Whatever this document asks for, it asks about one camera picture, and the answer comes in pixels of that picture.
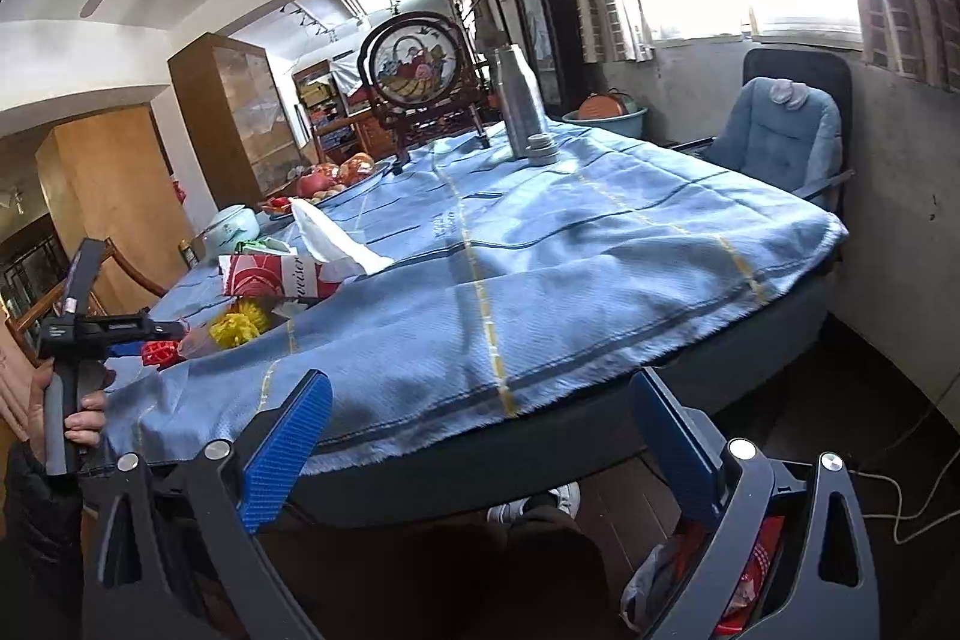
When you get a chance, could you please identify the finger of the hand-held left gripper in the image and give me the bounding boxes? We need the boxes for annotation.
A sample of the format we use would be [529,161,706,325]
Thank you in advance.
[105,314,186,359]

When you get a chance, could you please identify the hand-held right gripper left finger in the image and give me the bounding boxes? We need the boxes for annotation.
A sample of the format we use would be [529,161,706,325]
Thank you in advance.
[81,368,335,640]

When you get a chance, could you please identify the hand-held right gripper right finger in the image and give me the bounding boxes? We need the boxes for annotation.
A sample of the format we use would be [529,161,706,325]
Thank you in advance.
[628,367,882,640]

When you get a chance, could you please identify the clear plastic wrapper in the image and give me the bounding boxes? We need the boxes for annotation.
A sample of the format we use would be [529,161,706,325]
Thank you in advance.
[176,323,220,360]

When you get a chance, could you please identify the yellow wrapper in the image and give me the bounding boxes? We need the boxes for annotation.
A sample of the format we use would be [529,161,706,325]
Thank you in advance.
[208,300,273,350]

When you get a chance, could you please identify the red white paper box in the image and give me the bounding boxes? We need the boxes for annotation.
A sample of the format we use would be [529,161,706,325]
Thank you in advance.
[218,253,347,305]

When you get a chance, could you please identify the green packet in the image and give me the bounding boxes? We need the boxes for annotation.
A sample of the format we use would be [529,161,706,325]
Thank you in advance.
[233,238,294,259]

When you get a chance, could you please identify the bagged trash bin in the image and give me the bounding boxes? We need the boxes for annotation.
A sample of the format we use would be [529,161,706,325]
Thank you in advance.
[621,512,790,639]

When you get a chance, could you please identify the white tissue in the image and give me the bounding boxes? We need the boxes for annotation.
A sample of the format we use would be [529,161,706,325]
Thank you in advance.
[288,197,396,278]

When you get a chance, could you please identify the person's left forearm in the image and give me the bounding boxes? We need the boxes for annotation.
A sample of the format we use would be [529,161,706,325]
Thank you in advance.
[0,434,102,640]

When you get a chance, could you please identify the person's left hand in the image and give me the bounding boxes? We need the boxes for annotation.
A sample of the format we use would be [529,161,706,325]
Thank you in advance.
[27,359,118,462]

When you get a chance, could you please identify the wooden chair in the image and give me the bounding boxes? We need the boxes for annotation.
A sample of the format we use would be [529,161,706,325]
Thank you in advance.
[88,237,172,313]

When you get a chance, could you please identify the white green ceramic jar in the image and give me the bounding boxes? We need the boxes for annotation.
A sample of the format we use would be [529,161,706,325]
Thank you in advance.
[202,204,264,268]

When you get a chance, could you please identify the wooden door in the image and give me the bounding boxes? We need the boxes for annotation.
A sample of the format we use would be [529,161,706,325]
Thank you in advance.
[35,104,197,315]

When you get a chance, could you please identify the blue checked tablecloth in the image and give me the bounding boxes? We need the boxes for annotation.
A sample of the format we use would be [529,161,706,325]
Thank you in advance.
[96,119,850,477]

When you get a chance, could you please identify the person's legs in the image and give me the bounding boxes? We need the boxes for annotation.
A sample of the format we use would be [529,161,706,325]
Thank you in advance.
[259,494,612,640]

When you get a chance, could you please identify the wooden glass display cabinet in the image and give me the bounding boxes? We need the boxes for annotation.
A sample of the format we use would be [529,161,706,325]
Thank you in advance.
[168,32,305,200]

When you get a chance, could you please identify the fruit plate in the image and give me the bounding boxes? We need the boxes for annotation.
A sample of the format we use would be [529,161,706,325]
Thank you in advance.
[259,154,392,215]

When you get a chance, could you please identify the wrapped orange fruit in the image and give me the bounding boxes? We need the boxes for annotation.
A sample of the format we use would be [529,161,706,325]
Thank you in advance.
[337,152,376,185]

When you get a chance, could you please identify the white hanging cloth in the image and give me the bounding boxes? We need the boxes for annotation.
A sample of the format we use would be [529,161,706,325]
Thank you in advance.
[330,50,374,95]

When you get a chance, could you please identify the blue chair cushion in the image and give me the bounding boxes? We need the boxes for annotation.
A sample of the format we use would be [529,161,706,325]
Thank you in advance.
[707,77,843,211]

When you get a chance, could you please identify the teal plastic basin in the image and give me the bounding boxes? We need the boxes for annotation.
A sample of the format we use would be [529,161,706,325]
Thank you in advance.
[562,106,648,141]

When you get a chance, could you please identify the round embroidered table screen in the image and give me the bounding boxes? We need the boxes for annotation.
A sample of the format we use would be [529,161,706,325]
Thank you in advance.
[360,10,493,173]

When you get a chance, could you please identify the dark framed picture cabinet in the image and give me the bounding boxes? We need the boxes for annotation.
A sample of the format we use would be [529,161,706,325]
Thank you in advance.
[498,0,587,118]

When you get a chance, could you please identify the white floor cable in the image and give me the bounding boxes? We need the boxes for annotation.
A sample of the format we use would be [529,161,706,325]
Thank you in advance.
[853,466,960,545]

